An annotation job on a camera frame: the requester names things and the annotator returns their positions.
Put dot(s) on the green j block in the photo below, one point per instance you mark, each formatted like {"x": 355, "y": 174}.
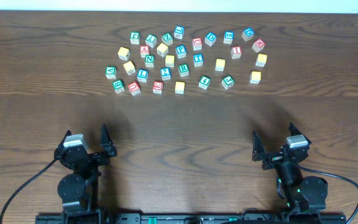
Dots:
{"x": 135, "y": 38}
{"x": 227, "y": 82}

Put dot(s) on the yellow K block left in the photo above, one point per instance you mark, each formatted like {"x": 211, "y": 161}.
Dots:
{"x": 124, "y": 53}

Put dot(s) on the green R block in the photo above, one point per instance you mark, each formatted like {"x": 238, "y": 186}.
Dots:
{"x": 183, "y": 70}

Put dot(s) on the red M block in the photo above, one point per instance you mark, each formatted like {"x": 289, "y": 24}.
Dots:
{"x": 258, "y": 45}

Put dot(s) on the green Z block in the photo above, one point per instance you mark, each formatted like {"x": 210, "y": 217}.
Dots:
{"x": 167, "y": 39}

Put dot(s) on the yellow C block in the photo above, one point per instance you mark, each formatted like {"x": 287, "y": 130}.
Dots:
{"x": 179, "y": 87}

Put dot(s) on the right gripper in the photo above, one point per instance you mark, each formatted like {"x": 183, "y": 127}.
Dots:
{"x": 277, "y": 158}

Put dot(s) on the yellow plain block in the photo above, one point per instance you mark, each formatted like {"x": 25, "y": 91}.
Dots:
{"x": 162, "y": 50}

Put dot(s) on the green 7 block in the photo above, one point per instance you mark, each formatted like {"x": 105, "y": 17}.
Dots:
{"x": 151, "y": 40}

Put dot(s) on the yellow k block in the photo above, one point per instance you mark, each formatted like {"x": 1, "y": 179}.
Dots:
{"x": 261, "y": 60}
{"x": 124, "y": 53}

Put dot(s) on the red A block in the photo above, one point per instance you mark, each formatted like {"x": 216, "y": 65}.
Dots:
{"x": 144, "y": 50}

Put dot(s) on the blue P block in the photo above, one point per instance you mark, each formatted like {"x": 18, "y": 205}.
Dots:
{"x": 180, "y": 51}

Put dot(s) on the yellow G block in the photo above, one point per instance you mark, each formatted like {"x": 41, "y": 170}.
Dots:
{"x": 255, "y": 77}

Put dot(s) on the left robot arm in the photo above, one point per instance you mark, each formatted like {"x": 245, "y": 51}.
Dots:
{"x": 79, "y": 190}

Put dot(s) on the green V block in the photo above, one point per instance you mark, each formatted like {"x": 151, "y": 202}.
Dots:
{"x": 111, "y": 72}

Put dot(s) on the yellow K block right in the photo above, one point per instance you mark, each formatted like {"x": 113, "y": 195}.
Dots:
{"x": 261, "y": 60}

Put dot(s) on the green N block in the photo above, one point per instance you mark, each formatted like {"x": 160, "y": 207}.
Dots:
{"x": 149, "y": 60}

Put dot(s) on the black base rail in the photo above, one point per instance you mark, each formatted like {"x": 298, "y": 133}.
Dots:
{"x": 135, "y": 218}

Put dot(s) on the red I block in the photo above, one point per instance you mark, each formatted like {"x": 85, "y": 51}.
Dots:
{"x": 236, "y": 52}

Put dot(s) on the blue D block left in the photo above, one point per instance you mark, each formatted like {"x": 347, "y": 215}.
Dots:
{"x": 210, "y": 39}

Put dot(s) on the yellow O block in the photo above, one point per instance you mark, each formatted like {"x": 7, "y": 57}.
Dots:
{"x": 169, "y": 60}

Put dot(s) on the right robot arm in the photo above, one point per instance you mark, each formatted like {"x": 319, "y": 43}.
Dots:
{"x": 304, "y": 195}

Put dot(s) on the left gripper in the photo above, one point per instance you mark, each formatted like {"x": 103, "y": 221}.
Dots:
{"x": 89, "y": 156}

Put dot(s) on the green J block right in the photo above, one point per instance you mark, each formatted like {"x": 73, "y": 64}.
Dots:
{"x": 227, "y": 82}

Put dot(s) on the blue D block right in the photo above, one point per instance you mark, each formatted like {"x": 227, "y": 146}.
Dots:
{"x": 247, "y": 34}

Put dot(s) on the yellow O block moved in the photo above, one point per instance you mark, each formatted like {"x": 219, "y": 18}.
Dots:
{"x": 220, "y": 64}

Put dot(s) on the yellow S block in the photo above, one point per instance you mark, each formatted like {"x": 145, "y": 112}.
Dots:
{"x": 129, "y": 67}

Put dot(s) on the green J block top left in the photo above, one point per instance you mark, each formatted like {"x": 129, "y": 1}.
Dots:
{"x": 135, "y": 38}

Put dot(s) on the red U block bottom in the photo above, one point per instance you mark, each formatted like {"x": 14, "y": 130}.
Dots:
{"x": 134, "y": 88}

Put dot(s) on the blue 2 block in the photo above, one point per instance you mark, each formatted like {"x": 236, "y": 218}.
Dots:
{"x": 165, "y": 73}

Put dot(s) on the green 4 block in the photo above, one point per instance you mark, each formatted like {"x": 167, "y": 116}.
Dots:
{"x": 204, "y": 82}

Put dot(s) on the blue T block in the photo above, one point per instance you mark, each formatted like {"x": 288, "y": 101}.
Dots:
{"x": 198, "y": 60}

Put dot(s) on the blue 5 block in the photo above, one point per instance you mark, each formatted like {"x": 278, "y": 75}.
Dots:
{"x": 228, "y": 37}

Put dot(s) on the blue d block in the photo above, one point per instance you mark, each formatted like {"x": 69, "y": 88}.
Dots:
{"x": 247, "y": 34}
{"x": 210, "y": 39}

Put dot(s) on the green B block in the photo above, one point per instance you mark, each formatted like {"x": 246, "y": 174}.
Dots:
{"x": 118, "y": 86}

